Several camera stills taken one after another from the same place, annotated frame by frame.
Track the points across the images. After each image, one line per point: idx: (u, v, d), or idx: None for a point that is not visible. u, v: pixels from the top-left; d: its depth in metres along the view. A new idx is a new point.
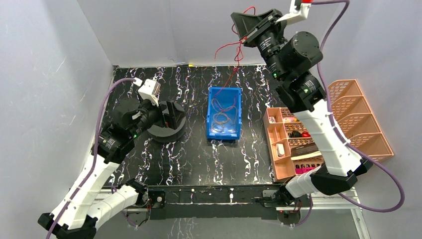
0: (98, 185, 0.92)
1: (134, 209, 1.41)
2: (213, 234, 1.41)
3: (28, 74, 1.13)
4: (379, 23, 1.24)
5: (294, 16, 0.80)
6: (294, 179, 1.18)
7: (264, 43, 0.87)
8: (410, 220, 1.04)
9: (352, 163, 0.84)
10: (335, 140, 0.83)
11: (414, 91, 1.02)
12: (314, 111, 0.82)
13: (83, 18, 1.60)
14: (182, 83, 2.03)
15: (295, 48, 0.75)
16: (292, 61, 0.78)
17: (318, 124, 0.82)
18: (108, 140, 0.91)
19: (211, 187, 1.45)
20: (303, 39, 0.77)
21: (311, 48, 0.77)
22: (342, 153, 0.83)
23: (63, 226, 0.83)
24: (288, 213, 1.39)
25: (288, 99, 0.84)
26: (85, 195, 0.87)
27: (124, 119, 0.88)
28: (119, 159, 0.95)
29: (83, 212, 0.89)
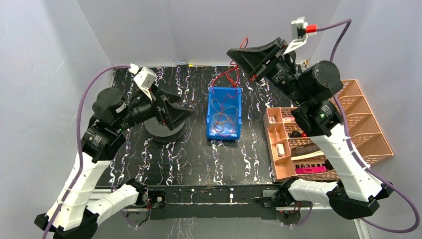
0: (89, 184, 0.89)
1: (134, 209, 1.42)
2: (213, 234, 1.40)
3: (29, 74, 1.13)
4: (379, 23, 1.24)
5: (302, 45, 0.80)
6: (300, 184, 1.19)
7: (278, 76, 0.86)
8: (410, 220, 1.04)
9: (373, 187, 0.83)
10: (354, 164, 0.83)
11: (414, 91, 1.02)
12: (331, 136, 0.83)
13: (83, 18, 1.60)
14: (182, 83, 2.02)
15: (317, 78, 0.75)
16: (312, 89, 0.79)
17: (336, 148, 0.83)
18: (94, 137, 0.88)
19: (211, 187, 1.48)
20: (324, 68, 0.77)
21: (332, 78, 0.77)
22: (361, 178, 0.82)
23: (58, 228, 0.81)
24: (288, 213, 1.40)
25: (305, 125, 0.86)
26: (76, 196, 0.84)
27: (109, 112, 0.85)
28: (109, 155, 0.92)
29: (79, 212, 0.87)
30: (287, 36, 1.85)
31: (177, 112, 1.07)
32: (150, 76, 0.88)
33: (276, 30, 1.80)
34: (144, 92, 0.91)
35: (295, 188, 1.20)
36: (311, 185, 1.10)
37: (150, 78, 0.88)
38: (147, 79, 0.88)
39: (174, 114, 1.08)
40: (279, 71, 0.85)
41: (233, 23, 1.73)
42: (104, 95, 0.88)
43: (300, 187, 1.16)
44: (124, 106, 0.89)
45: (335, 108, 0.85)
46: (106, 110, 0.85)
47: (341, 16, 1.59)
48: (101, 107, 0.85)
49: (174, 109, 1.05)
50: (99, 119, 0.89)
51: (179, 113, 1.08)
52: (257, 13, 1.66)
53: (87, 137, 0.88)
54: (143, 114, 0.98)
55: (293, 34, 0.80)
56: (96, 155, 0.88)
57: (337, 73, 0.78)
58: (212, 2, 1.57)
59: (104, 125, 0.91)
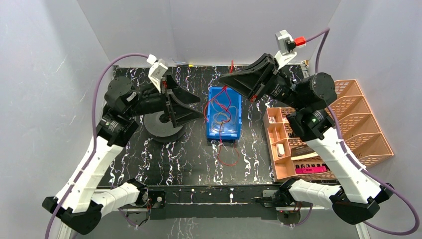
0: (101, 169, 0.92)
1: (134, 209, 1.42)
2: (213, 234, 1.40)
3: (29, 74, 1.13)
4: (379, 23, 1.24)
5: (293, 57, 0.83)
6: (301, 185, 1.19)
7: (276, 90, 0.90)
8: (409, 220, 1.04)
9: (371, 189, 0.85)
10: (350, 166, 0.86)
11: (414, 91, 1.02)
12: (324, 139, 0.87)
13: (82, 17, 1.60)
14: (182, 83, 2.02)
15: (314, 90, 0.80)
16: (309, 99, 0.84)
17: (331, 151, 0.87)
18: (110, 123, 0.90)
19: (211, 187, 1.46)
20: (321, 81, 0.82)
21: (328, 90, 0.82)
22: (358, 179, 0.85)
23: (68, 209, 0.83)
24: (288, 213, 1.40)
25: (298, 130, 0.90)
26: (88, 179, 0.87)
27: (120, 101, 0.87)
28: (123, 141, 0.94)
29: (87, 196, 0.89)
30: None
31: (184, 110, 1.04)
32: (160, 68, 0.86)
33: (276, 31, 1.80)
34: (154, 82, 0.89)
35: (296, 189, 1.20)
36: (313, 187, 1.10)
37: (160, 69, 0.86)
38: (157, 69, 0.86)
39: (181, 112, 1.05)
40: (277, 86, 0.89)
41: (233, 22, 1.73)
42: (115, 85, 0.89)
43: (301, 189, 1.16)
44: (134, 95, 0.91)
45: (327, 114, 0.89)
46: (117, 99, 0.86)
47: (341, 16, 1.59)
48: (113, 96, 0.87)
49: (181, 107, 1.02)
50: (111, 107, 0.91)
51: (186, 111, 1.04)
52: (257, 13, 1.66)
53: (102, 122, 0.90)
54: (152, 105, 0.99)
55: (282, 48, 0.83)
56: (111, 137, 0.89)
57: (333, 85, 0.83)
58: (212, 2, 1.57)
59: (117, 112, 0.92)
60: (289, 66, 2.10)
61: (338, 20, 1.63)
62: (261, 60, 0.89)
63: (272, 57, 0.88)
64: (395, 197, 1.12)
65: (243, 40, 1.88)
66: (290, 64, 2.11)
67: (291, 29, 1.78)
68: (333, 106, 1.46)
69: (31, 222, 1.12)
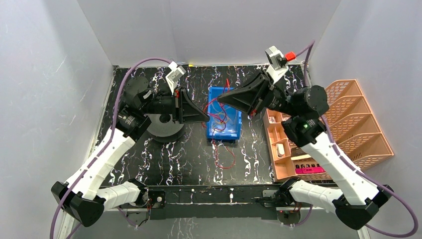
0: (113, 158, 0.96)
1: (135, 209, 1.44)
2: (213, 234, 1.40)
3: (29, 74, 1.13)
4: (379, 22, 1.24)
5: (285, 70, 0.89)
6: (302, 187, 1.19)
7: (273, 103, 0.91)
8: (409, 219, 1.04)
9: (369, 190, 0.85)
10: (344, 168, 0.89)
11: (414, 90, 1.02)
12: (317, 143, 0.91)
13: (82, 17, 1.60)
14: (182, 83, 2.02)
15: (308, 102, 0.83)
16: (303, 109, 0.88)
17: (324, 154, 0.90)
18: (127, 117, 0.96)
19: (211, 187, 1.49)
20: (315, 93, 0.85)
21: (321, 101, 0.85)
22: (354, 180, 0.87)
23: (78, 193, 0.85)
24: (288, 213, 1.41)
25: (292, 137, 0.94)
26: (101, 166, 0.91)
27: (138, 99, 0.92)
28: (138, 136, 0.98)
29: (97, 185, 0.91)
30: (287, 36, 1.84)
31: (193, 110, 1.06)
32: (177, 72, 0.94)
33: (276, 31, 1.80)
34: (168, 83, 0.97)
35: (298, 191, 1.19)
36: (315, 189, 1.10)
37: (176, 73, 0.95)
38: (173, 72, 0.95)
39: (190, 111, 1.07)
40: (274, 100, 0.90)
41: (233, 22, 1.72)
42: (132, 83, 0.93)
43: (303, 190, 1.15)
44: (149, 93, 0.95)
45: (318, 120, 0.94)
46: (135, 97, 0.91)
47: (341, 17, 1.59)
48: (130, 93, 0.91)
49: (190, 106, 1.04)
50: (127, 104, 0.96)
51: (195, 112, 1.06)
52: (257, 13, 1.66)
53: (119, 116, 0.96)
54: (162, 106, 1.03)
55: (274, 63, 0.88)
56: (127, 130, 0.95)
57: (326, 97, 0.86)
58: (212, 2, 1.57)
59: (132, 109, 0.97)
60: (289, 66, 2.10)
61: (338, 21, 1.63)
62: (255, 77, 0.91)
63: (265, 71, 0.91)
64: (395, 197, 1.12)
65: (243, 40, 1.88)
66: (290, 64, 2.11)
67: (291, 28, 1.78)
68: (333, 107, 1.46)
69: (31, 223, 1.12)
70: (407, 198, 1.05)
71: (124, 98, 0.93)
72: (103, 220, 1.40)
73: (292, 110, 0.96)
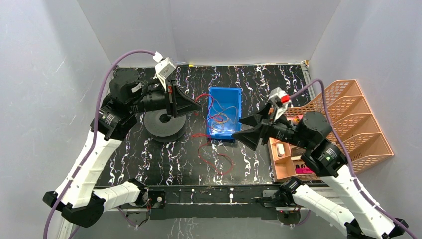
0: (99, 163, 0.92)
1: (135, 209, 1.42)
2: (213, 234, 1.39)
3: (29, 74, 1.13)
4: (379, 22, 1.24)
5: (282, 111, 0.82)
6: (309, 196, 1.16)
7: (278, 135, 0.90)
8: (408, 219, 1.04)
9: (385, 224, 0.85)
10: (364, 202, 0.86)
11: (414, 90, 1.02)
12: (338, 177, 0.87)
13: (82, 17, 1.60)
14: (182, 83, 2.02)
15: (306, 125, 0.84)
16: (308, 135, 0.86)
17: (345, 187, 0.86)
18: (107, 116, 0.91)
19: (211, 187, 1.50)
20: (311, 117, 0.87)
21: (321, 123, 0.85)
22: (372, 215, 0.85)
23: (67, 204, 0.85)
24: (288, 213, 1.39)
25: (313, 167, 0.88)
26: (86, 174, 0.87)
27: (125, 91, 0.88)
28: (120, 135, 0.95)
29: (87, 191, 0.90)
30: (287, 36, 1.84)
31: (185, 101, 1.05)
32: (169, 66, 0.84)
33: (276, 30, 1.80)
34: (160, 80, 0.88)
35: (305, 199, 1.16)
36: (324, 202, 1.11)
37: (169, 68, 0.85)
38: (165, 68, 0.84)
39: (182, 103, 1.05)
40: (278, 132, 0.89)
41: (233, 22, 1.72)
42: (122, 75, 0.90)
43: (311, 200, 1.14)
44: (139, 86, 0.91)
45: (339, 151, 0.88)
46: (123, 87, 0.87)
47: (341, 17, 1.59)
48: (119, 84, 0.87)
49: (183, 98, 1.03)
50: (113, 98, 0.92)
51: (187, 103, 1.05)
52: (257, 13, 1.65)
53: (101, 113, 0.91)
54: (155, 103, 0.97)
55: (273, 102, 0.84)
56: (108, 133, 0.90)
57: (325, 119, 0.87)
58: (211, 2, 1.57)
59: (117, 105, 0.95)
60: (289, 66, 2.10)
61: (338, 21, 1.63)
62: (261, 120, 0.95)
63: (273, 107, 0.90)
64: (395, 197, 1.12)
65: (243, 40, 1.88)
66: (290, 64, 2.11)
67: (291, 28, 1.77)
68: (333, 107, 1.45)
69: (31, 224, 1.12)
70: (406, 199, 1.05)
71: (112, 89, 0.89)
72: (103, 220, 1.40)
73: (301, 141, 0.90)
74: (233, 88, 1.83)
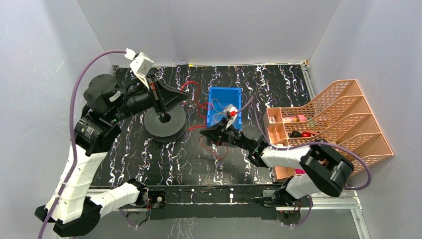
0: (85, 178, 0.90)
1: (135, 209, 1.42)
2: (213, 234, 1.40)
3: (29, 75, 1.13)
4: (378, 23, 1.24)
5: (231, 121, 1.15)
6: (294, 181, 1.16)
7: (229, 139, 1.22)
8: (408, 219, 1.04)
9: (302, 151, 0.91)
10: (281, 153, 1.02)
11: (415, 90, 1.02)
12: (265, 154, 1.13)
13: (83, 18, 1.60)
14: (182, 83, 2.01)
15: (245, 134, 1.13)
16: (246, 142, 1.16)
17: (270, 155, 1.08)
18: (86, 129, 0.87)
19: (211, 187, 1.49)
20: (249, 130, 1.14)
21: (255, 132, 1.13)
22: (290, 153, 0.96)
23: (58, 221, 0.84)
24: (288, 213, 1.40)
25: (255, 162, 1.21)
26: (72, 190, 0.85)
27: (101, 101, 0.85)
28: (103, 147, 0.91)
29: (78, 204, 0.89)
30: (287, 36, 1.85)
31: (171, 94, 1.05)
32: (146, 62, 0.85)
33: (276, 30, 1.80)
34: (141, 79, 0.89)
35: (290, 186, 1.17)
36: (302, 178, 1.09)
37: (147, 64, 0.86)
38: (143, 65, 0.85)
39: (168, 97, 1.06)
40: (229, 137, 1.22)
41: (233, 22, 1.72)
42: (97, 83, 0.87)
43: (293, 183, 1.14)
44: (117, 95, 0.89)
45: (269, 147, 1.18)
46: (98, 98, 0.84)
47: (341, 16, 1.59)
48: (94, 95, 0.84)
49: (167, 92, 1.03)
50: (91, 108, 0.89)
51: (173, 96, 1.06)
52: (257, 12, 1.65)
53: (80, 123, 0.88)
54: (140, 103, 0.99)
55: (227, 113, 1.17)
56: (89, 148, 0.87)
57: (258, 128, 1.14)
58: (211, 2, 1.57)
59: (98, 115, 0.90)
60: (289, 66, 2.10)
61: (338, 21, 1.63)
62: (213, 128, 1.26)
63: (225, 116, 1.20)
64: (395, 197, 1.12)
65: (243, 40, 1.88)
66: (290, 64, 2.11)
67: (291, 27, 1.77)
68: (333, 107, 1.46)
69: (32, 223, 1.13)
70: (407, 199, 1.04)
71: (87, 99, 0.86)
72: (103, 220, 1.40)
73: (245, 145, 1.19)
74: (233, 88, 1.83)
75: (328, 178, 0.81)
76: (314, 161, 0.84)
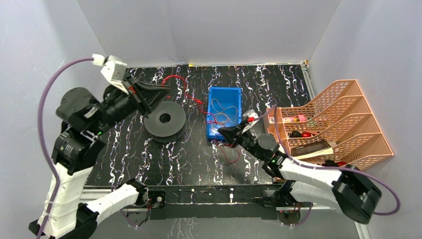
0: (73, 193, 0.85)
1: (134, 209, 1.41)
2: (213, 234, 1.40)
3: (29, 75, 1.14)
4: (378, 23, 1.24)
5: (249, 127, 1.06)
6: (302, 188, 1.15)
7: (243, 144, 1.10)
8: (408, 219, 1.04)
9: (332, 175, 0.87)
10: (305, 171, 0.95)
11: (415, 90, 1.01)
12: (283, 167, 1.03)
13: (83, 18, 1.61)
14: (182, 83, 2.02)
15: (260, 144, 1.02)
16: (261, 150, 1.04)
17: (290, 170, 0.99)
18: (65, 147, 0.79)
19: (211, 187, 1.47)
20: (263, 139, 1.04)
21: (271, 142, 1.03)
22: (318, 175, 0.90)
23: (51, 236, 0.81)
24: (288, 213, 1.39)
25: (270, 173, 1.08)
26: (59, 208, 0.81)
27: (75, 119, 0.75)
28: (84, 164, 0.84)
29: (70, 218, 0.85)
30: (287, 36, 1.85)
31: (153, 93, 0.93)
32: (118, 67, 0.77)
33: (276, 30, 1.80)
34: (118, 85, 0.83)
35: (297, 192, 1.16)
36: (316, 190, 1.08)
37: (120, 69, 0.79)
38: (116, 71, 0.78)
39: (151, 96, 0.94)
40: (243, 143, 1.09)
41: (233, 22, 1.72)
42: (69, 99, 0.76)
43: (303, 191, 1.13)
44: (94, 110, 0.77)
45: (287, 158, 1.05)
46: (70, 117, 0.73)
47: (341, 16, 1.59)
48: (66, 114, 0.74)
49: (149, 91, 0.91)
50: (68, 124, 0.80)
51: (156, 94, 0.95)
52: (257, 12, 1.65)
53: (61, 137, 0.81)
54: (123, 110, 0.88)
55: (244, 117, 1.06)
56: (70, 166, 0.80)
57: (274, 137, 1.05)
58: (211, 2, 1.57)
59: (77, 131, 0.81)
60: (289, 66, 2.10)
61: (338, 21, 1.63)
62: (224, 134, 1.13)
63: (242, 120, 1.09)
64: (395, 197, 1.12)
65: (243, 40, 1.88)
66: (290, 64, 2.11)
67: (291, 27, 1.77)
68: (333, 107, 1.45)
69: (32, 223, 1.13)
70: (407, 199, 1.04)
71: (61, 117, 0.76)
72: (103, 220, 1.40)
73: (259, 154, 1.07)
74: (233, 88, 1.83)
75: (361, 206, 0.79)
76: (348, 189, 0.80)
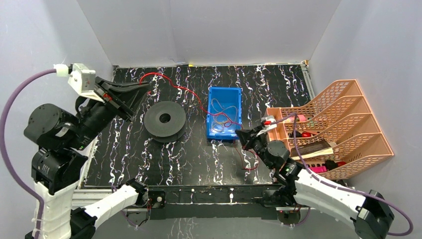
0: (61, 207, 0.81)
1: (134, 209, 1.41)
2: (213, 234, 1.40)
3: (29, 74, 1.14)
4: (378, 23, 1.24)
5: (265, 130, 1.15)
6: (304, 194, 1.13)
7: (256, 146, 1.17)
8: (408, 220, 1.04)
9: (356, 200, 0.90)
10: (326, 189, 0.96)
11: (414, 90, 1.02)
12: (299, 179, 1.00)
13: (83, 18, 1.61)
14: (182, 83, 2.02)
15: (269, 151, 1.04)
16: (270, 157, 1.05)
17: (308, 184, 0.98)
18: (42, 167, 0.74)
19: (211, 187, 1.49)
20: (273, 145, 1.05)
21: (280, 148, 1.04)
22: (341, 196, 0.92)
23: None
24: (288, 213, 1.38)
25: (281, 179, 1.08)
26: (48, 223, 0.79)
27: (47, 139, 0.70)
28: (66, 182, 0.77)
29: (63, 229, 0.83)
30: (287, 36, 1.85)
31: (131, 94, 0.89)
32: (85, 76, 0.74)
33: (276, 30, 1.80)
34: (92, 95, 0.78)
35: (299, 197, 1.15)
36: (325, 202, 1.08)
37: (89, 78, 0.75)
38: (84, 80, 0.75)
39: (129, 98, 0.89)
40: (256, 144, 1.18)
41: (233, 22, 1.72)
42: (37, 118, 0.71)
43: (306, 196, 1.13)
44: (66, 128, 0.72)
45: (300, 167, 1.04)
46: (40, 137, 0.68)
47: (341, 17, 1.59)
48: (34, 134, 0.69)
49: (126, 93, 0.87)
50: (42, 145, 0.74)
51: (134, 94, 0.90)
52: (257, 13, 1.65)
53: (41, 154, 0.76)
54: (101, 118, 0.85)
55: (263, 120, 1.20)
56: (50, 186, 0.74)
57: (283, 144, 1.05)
58: (211, 2, 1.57)
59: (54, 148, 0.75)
60: (289, 66, 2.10)
61: (338, 21, 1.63)
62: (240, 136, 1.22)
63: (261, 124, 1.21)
64: (395, 197, 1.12)
65: (243, 40, 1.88)
66: (290, 64, 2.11)
67: (291, 27, 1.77)
68: (333, 107, 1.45)
69: None
70: (407, 200, 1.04)
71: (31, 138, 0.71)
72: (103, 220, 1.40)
73: (267, 161, 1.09)
74: (233, 88, 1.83)
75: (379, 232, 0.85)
76: (370, 216, 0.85)
